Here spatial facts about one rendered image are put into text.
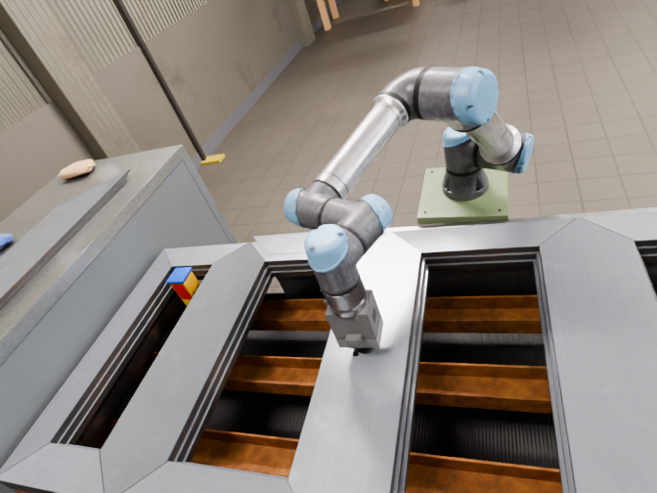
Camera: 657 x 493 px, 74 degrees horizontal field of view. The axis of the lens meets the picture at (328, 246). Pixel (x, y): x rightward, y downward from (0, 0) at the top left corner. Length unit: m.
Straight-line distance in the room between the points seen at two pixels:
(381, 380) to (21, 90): 2.95
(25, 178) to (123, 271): 1.85
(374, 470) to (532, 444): 0.46
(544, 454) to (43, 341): 1.22
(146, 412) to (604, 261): 1.03
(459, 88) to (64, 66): 2.84
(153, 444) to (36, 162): 2.51
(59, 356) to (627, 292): 1.32
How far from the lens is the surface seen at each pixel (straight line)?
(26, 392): 1.33
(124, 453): 1.08
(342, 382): 0.91
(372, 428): 0.85
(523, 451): 1.16
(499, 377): 1.08
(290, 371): 1.21
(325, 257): 0.72
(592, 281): 1.02
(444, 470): 1.00
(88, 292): 1.41
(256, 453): 1.13
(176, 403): 1.07
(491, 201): 1.51
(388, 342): 0.94
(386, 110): 1.02
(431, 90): 1.02
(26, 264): 1.47
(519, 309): 1.20
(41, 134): 3.37
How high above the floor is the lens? 1.60
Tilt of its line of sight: 37 degrees down
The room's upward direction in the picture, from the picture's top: 22 degrees counter-clockwise
